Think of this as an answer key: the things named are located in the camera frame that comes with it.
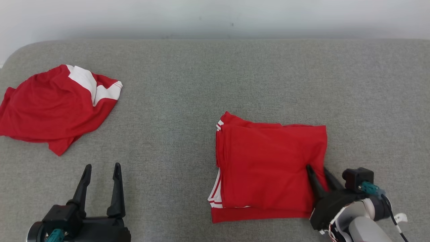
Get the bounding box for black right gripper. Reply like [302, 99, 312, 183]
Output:
[306, 165, 367, 231]

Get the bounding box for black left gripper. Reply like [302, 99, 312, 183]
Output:
[28, 163, 131, 242]

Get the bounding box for red white basketball jersey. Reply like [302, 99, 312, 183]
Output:
[207, 112, 328, 224]

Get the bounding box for red white basketball shorts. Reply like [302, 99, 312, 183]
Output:
[0, 64, 123, 157]

